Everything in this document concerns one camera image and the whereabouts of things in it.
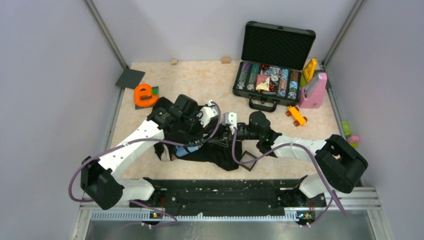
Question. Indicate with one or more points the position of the yellow toy car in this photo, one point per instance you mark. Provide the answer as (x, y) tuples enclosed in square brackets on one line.
[(298, 118)]

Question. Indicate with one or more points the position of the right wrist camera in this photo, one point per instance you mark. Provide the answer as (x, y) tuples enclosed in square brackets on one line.
[(229, 119)]

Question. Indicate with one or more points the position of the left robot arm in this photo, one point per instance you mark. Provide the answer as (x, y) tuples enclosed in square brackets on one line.
[(101, 175)]

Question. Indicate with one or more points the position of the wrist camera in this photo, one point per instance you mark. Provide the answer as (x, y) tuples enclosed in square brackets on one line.
[(229, 119), (206, 114)]

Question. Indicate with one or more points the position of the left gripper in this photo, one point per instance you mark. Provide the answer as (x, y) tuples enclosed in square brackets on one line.
[(199, 132)]

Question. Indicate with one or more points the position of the dark grey lego baseplate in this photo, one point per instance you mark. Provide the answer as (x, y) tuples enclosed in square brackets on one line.
[(130, 78)]

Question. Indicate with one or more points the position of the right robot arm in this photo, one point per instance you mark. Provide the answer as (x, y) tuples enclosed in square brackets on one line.
[(339, 166)]

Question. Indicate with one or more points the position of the black poker chip case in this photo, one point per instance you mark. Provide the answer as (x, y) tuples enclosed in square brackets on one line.
[(272, 59)]

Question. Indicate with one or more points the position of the yellow toy piece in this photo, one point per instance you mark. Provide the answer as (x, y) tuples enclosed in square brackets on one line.
[(308, 72)]

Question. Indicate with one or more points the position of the lower black square frame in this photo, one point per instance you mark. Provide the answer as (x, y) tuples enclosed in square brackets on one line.
[(246, 157)]

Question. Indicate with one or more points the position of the black printed t-shirt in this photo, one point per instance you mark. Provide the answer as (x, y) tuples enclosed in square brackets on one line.
[(207, 152)]

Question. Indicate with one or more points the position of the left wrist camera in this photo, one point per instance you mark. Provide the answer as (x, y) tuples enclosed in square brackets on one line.
[(206, 114)]

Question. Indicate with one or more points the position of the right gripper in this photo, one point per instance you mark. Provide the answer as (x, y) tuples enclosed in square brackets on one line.
[(228, 135)]

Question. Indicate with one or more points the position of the small wooden block right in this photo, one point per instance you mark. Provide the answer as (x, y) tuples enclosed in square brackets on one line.
[(226, 60)]

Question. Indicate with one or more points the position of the green and pink toy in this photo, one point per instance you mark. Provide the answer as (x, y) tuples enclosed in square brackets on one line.
[(353, 140)]

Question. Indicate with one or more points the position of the pink box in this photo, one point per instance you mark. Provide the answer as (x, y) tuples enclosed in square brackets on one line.
[(312, 94)]

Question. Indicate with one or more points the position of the orange tape dispenser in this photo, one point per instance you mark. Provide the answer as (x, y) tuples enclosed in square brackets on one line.
[(144, 95)]

